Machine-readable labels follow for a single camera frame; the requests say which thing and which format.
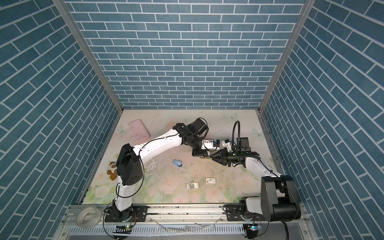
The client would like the white staple box sleeve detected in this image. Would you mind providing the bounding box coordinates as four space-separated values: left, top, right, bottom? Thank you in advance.
206 178 216 184

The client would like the blue staple remover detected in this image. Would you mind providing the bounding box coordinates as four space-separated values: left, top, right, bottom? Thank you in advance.
173 160 183 168

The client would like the staple box tray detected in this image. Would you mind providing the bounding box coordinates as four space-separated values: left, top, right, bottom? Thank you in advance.
186 182 199 190

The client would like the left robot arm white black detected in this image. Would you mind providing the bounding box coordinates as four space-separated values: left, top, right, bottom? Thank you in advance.
113 118 209 214

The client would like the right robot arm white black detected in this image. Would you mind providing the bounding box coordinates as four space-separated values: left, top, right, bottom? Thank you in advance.
211 140 301 222

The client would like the floral table mat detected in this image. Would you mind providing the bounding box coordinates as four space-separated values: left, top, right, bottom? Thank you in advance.
84 110 275 204

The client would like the pink phone case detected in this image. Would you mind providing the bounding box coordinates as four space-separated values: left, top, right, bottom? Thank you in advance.
128 119 150 144

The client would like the clear tape roll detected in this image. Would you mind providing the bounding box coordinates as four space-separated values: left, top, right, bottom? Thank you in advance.
75 206 102 229

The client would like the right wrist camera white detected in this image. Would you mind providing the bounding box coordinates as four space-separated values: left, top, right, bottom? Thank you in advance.
221 139 233 152

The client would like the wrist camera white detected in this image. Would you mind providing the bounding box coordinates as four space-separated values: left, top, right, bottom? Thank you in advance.
202 139 220 151
221 139 233 152

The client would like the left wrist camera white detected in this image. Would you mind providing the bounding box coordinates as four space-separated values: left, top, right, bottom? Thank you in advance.
202 139 220 151

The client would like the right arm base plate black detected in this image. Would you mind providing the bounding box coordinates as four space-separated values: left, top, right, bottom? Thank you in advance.
222 204 265 222

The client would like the aluminium rail frame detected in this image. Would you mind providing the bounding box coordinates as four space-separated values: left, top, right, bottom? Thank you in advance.
54 204 317 240

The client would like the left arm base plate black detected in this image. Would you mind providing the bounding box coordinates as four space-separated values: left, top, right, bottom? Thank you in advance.
105 204 148 223

